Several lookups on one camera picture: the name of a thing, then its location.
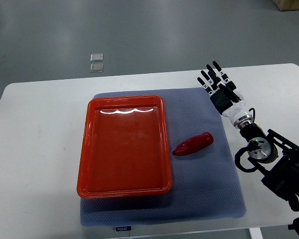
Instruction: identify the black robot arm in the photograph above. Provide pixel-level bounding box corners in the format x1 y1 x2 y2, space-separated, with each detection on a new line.
234 123 299 212

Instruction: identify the blue-grey textured mat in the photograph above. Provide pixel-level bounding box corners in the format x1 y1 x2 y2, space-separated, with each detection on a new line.
80 87 246 227

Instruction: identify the red plastic tray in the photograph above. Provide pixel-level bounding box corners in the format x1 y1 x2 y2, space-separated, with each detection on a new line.
77 95 172 199

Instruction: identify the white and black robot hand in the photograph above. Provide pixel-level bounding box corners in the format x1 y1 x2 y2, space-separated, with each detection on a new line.
197 61 255 129

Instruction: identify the red pepper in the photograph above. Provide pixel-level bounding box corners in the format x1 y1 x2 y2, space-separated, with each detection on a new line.
172 132 214 156

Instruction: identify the lower clear floor tile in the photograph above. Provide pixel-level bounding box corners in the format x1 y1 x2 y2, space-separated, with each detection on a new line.
90 63 104 73

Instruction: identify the cardboard box corner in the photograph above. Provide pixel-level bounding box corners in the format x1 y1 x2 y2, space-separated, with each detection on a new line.
273 0 299 11

